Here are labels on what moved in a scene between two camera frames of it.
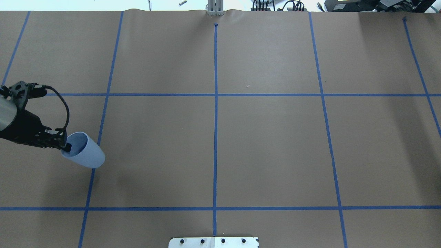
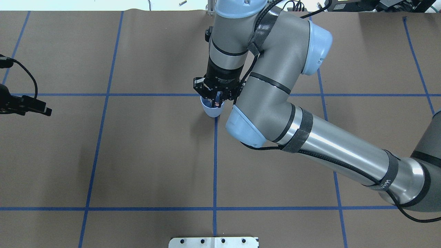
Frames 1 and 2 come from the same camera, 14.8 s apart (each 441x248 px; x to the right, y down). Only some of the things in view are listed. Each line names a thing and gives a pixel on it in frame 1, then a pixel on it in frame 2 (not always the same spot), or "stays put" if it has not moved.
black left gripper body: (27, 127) → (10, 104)
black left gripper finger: (62, 131) → (29, 101)
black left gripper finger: (67, 148) → (47, 111)
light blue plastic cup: (84, 151) → (213, 112)
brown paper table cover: (307, 130) stays put
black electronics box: (350, 6) stays put
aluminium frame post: (215, 8) stays put
